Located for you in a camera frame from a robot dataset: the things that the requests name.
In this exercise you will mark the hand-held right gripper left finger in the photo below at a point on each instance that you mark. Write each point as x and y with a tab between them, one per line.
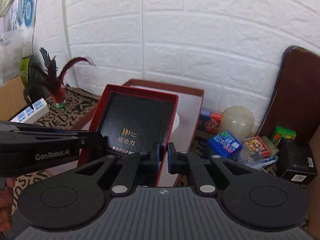
157	156

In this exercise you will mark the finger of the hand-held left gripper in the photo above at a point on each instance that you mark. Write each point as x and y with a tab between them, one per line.
37	128

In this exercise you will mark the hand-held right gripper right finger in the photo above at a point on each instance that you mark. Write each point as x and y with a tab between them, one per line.
170	157

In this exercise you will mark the white bowl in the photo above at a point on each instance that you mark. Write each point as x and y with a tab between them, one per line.
177	123

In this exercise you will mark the red gift box black insert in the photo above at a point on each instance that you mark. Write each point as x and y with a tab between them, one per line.
132	115

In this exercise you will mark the brown shoe box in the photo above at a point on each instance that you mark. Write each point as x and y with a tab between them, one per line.
190	105

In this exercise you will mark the person's left hand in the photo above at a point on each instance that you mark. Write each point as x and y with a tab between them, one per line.
6	205

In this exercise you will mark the white power strip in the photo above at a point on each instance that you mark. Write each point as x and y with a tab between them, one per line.
32	110

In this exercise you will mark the plain cardboard box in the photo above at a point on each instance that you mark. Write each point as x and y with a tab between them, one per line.
12	97

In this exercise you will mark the letter-print tablecloth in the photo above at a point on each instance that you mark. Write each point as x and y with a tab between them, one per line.
72	102

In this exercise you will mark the red feather shuttlecock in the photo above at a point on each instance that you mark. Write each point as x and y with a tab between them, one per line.
58	90

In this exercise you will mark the red and blue card box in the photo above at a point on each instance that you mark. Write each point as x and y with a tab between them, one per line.
211	121

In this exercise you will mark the cream round bulb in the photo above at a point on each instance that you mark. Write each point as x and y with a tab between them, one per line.
237	122

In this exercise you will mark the white plastic bag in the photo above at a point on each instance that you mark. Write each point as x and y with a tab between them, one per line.
11	55

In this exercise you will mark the colourful card box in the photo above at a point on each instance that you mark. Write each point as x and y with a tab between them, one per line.
255	146

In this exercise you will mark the pale green box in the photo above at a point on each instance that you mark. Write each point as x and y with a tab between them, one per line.
273	148

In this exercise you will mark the green small box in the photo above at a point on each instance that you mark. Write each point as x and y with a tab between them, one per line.
283	135

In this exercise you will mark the black cardboard box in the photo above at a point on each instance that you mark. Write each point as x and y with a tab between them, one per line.
295	162

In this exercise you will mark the dark brown wooden board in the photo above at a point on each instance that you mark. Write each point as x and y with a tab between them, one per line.
295	92

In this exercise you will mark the wall poster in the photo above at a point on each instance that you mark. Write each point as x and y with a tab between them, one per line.
23	7

